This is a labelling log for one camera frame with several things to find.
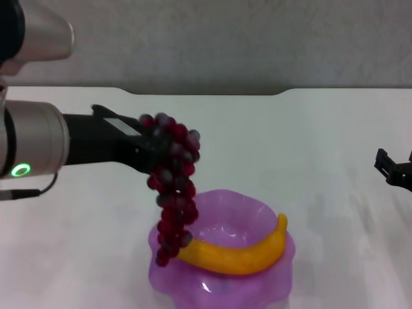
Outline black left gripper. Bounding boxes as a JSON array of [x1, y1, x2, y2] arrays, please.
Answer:
[[61, 104, 169, 176]]

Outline purple translucent wavy plate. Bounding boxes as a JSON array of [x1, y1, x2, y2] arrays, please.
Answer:
[[147, 189, 296, 309]]

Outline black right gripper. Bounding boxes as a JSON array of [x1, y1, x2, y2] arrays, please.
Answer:
[[374, 148, 412, 194]]

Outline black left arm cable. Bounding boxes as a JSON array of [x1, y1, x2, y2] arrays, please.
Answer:
[[0, 173, 59, 201]]

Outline dark red grape bunch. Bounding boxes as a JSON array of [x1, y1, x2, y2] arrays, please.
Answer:
[[138, 112, 201, 268]]

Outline yellow plastic banana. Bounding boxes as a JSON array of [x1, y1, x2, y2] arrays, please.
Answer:
[[175, 213, 288, 276]]

